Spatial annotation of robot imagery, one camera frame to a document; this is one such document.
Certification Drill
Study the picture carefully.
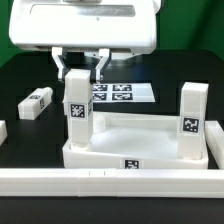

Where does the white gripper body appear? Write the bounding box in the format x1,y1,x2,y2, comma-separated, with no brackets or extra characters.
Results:
9,0,158,54

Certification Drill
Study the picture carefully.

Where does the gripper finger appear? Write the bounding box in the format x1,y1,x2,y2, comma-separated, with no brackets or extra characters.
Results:
51,47,69,82
91,48,110,83

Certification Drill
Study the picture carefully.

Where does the white desk top tray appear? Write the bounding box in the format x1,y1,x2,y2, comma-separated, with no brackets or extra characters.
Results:
62,112,208,169

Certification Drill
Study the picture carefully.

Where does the white block left edge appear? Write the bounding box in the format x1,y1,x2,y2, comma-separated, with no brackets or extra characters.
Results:
0,120,7,146

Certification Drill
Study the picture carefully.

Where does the white marker base plate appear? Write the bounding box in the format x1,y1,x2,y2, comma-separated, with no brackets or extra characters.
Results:
93,83,155,103

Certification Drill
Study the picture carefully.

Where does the white front rail fence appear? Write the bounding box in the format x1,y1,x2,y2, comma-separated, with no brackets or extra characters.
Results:
0,168,224,198

